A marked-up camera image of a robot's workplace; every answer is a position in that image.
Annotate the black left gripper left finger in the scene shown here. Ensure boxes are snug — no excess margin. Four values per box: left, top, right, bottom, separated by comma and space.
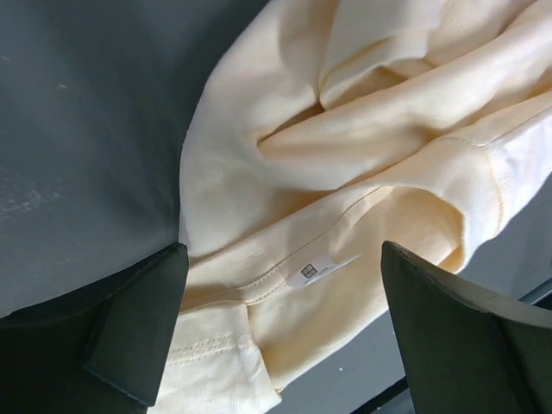
1, 243, 188, 413

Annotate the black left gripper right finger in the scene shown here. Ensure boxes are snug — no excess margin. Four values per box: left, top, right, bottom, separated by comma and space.
381, 241, 551, 413

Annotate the cream yellow t shirt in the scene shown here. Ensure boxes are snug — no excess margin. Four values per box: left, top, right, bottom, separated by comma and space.
154, 1, 551, 413

